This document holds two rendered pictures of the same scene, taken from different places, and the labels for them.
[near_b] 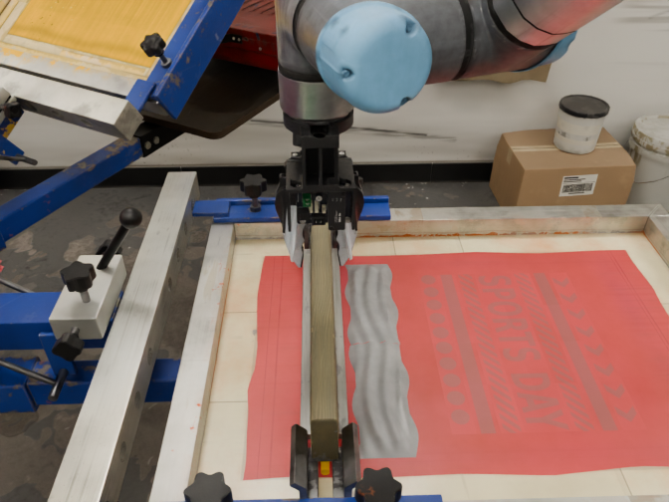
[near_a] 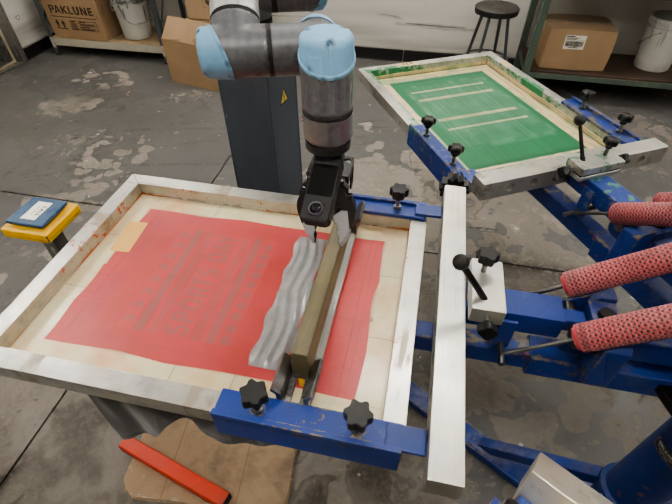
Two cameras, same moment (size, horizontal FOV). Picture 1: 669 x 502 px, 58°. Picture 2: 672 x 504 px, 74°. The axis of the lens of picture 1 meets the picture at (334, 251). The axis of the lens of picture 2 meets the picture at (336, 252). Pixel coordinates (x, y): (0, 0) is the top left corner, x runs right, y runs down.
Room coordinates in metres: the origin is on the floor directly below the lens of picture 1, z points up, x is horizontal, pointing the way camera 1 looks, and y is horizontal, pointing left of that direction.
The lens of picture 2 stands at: (1.16, 0.17, 1.67)
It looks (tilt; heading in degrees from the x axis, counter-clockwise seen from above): 44 degrees down; 194
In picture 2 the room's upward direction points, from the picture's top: straight up
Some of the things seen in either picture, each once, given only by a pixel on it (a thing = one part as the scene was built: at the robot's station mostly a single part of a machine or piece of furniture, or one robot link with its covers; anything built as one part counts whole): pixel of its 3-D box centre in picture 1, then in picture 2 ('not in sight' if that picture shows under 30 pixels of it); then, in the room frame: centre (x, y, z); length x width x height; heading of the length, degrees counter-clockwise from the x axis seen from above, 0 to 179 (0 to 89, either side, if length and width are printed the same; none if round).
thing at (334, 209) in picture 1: (319, 165); (329, 167); (0.56, 0.02, 1.26); 0.09 x 0.08 x 0.12; 3
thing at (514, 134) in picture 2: not in sight; (510, 103); (-0.20, 0.39, 1.05); 1.08 x 0.61 x 0.23; 32
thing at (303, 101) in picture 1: (321, 90); (326, 125); (0.57, 0.01, 1.34); 0.08 x 0.08 x 0.05
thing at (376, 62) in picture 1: (379, 43); (308, 48); (0.48, -0.04, 1.42); 0.11 x 0.11 x 0.08; 21
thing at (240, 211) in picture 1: (303, 221); (307, 427); (0.87, 0.05, 0.98); 0.30 x 0.05 x 0.07; 92
